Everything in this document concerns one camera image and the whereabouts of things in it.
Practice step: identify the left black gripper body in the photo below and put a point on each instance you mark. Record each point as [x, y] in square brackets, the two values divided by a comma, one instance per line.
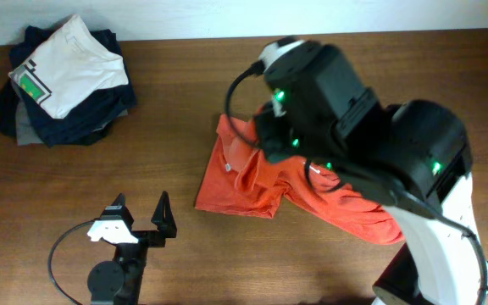
[139, 250]

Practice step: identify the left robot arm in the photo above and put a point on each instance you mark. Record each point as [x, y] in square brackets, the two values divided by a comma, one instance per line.
[118, 280]

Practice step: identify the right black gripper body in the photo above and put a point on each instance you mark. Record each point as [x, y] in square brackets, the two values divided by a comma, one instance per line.
[281, 142]

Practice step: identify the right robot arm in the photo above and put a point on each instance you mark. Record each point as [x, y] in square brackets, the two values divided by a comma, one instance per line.
[413, 159]

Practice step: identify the grey folded garment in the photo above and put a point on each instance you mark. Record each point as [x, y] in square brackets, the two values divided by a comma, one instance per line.
[26, 135]

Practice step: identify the red orange t-shirt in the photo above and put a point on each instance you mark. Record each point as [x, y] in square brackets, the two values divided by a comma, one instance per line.
[240, 181]

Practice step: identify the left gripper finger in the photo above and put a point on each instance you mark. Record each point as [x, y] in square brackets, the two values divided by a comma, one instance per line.
[162, 216]
[119, 201]

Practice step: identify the white folded t-shirt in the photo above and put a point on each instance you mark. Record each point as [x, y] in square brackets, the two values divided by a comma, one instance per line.
[67, 68]

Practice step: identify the navy folded garment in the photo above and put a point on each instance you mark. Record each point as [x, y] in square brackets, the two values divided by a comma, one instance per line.
[101, 107]

